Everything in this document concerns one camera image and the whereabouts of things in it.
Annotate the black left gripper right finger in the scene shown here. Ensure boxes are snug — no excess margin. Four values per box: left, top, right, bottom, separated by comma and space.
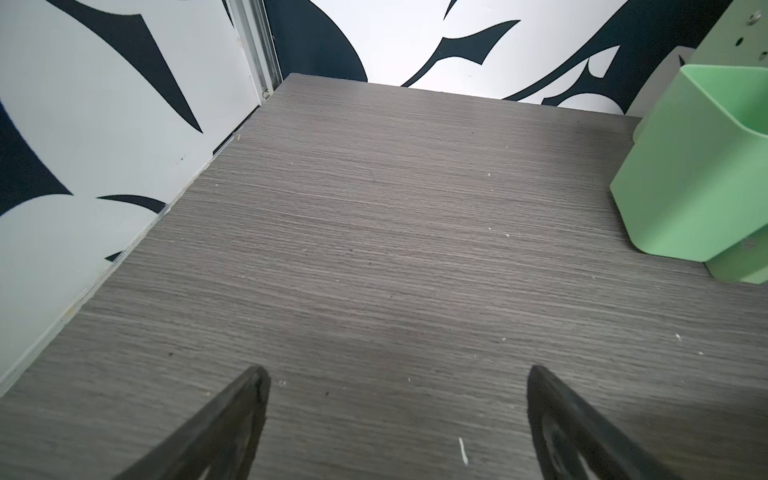
527, 365, 680, 479

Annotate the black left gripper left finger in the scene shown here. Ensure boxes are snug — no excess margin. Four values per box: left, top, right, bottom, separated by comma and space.
116, 366, 271, 479

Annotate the green wooden shelf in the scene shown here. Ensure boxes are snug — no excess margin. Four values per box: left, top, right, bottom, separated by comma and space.
610, 1, 767, 285

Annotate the small green plastic bin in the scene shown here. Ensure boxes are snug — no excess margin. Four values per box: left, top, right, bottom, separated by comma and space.
610, 64, 767, 262

